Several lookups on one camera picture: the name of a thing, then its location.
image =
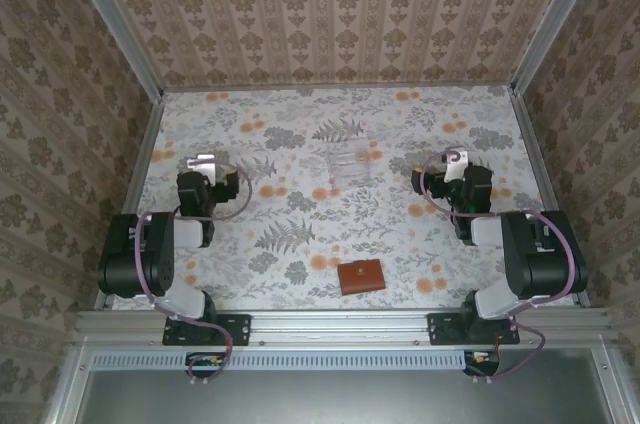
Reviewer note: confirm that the brown leather card holder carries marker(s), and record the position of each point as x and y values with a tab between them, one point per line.
362	281

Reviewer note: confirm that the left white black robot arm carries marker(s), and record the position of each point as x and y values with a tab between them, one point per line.
130	254

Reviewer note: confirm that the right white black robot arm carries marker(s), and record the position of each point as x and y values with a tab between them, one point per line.
545	264

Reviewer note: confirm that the clear acrylic card box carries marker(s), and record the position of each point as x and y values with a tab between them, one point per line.
350	169

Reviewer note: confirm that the floral printed table cover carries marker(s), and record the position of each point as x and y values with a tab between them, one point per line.
300	289

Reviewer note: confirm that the small black connector board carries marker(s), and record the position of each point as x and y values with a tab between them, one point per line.
482	361
205	361

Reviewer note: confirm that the grey metal panel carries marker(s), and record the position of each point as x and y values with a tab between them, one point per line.
325	399

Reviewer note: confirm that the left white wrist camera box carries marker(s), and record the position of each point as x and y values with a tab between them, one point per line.
200	164

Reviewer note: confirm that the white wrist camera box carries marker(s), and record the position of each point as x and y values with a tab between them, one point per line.
200	164
457	164

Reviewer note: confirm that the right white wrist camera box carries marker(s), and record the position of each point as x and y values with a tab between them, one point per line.
457	164

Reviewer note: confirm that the aluminium side rail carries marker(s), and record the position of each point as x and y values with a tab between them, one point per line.
532	144
144	144

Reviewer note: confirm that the thin aluminium rail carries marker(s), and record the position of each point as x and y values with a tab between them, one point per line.
340	88

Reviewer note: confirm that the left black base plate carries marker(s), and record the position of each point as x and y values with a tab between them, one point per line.
240	329

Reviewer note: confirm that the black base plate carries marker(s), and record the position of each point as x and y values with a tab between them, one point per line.
440	329
240	329

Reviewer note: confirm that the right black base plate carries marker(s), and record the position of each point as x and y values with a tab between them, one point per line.
440	329

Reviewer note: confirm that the wide aluminium frame rail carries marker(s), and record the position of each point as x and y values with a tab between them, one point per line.
340	326

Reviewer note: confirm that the aluminium frame post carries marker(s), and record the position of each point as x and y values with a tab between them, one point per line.
114	19
557	19

